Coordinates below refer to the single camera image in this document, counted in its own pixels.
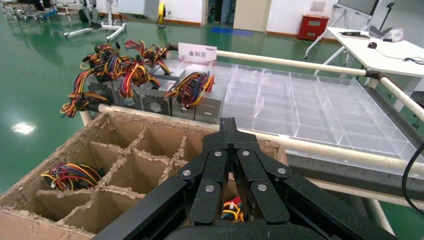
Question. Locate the white office desk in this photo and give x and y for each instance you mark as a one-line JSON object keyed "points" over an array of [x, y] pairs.
{"points": [[391, 56]]}

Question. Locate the foam-covered rail tube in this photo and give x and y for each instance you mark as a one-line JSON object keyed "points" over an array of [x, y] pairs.
{"points": [[404, 97], [281, 61], [331, 150]]}

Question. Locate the brown cardboard box with dividers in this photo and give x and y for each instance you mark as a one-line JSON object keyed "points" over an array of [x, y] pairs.
{"points": [[109, 149]]}

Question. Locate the beige cabinet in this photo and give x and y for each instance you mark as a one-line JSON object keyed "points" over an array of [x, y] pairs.
{"points": [[251, 15]]}

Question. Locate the black workbench frame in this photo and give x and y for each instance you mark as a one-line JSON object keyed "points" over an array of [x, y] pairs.
{"points": [[331, 172]]}

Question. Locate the dark grey desk object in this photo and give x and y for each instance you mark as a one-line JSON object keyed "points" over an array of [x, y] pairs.
{"points": [[376, 32]]}

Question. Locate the white metal stand frame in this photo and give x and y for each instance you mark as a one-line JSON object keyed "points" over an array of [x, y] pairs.
{"points": [[116, 33]]}

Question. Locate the black tube joint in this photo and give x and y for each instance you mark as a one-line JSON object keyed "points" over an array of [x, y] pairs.
{"points": [[374, 74]]}

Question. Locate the black computer mouse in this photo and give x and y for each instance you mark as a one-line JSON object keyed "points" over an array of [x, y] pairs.
{"points": [[372, 45]]}

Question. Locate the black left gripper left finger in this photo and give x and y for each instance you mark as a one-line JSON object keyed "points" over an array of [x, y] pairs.
{"points": [[208, 185]]}

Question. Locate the clear acrylic compartment tray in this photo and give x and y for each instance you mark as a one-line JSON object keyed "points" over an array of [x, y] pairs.
{"points": [[298, 99]]}

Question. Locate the white pink acrylic sign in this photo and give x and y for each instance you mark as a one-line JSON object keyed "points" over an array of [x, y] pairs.
{"points": [[197, 53]]}

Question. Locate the small clear sign holder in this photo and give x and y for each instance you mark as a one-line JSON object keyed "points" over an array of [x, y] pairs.
{"points": [[396, 34]]}

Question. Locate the black flat desk device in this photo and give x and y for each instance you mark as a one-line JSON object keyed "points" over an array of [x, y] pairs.
{"points": [[351, 33]]}

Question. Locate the blue floor mat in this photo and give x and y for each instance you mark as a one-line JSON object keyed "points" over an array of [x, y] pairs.
{"points": [[232, 32]]}

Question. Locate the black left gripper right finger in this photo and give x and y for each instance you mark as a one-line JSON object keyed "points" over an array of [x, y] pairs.
{"points": [[261, 192]]}

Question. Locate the monitor on stand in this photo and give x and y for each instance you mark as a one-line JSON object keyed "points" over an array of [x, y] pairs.
{"points": [[357, 6]]}

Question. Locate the red metal cabinet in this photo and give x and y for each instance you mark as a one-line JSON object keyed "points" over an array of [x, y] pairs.
{"points": [[313, 28]]}

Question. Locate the metal equipment cart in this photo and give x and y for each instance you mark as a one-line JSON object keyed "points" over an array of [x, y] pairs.
{"points": [[30, 11]]}

